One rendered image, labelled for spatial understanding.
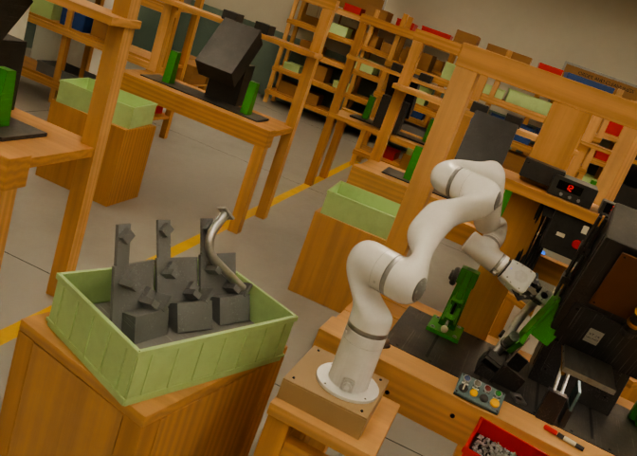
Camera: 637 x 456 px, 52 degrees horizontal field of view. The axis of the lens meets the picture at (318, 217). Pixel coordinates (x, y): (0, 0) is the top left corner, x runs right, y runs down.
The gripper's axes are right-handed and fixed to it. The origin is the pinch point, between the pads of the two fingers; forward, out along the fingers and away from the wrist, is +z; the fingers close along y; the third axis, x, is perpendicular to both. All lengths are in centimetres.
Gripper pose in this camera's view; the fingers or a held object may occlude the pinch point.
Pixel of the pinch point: (539, 296)
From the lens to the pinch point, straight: 243.3
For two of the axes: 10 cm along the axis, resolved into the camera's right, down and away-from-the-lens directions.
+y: 6.3, -6.7, 3.9
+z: 7.6, 6.2, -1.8
